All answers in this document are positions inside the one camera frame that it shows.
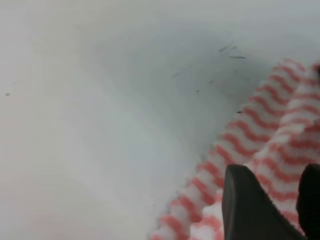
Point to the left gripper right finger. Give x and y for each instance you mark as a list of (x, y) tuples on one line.
[(308, 202)]

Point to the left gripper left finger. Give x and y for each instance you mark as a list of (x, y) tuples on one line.
[(248, 213)]

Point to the pink white wavy-striped towel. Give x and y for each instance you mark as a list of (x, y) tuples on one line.
[(276, 135)]

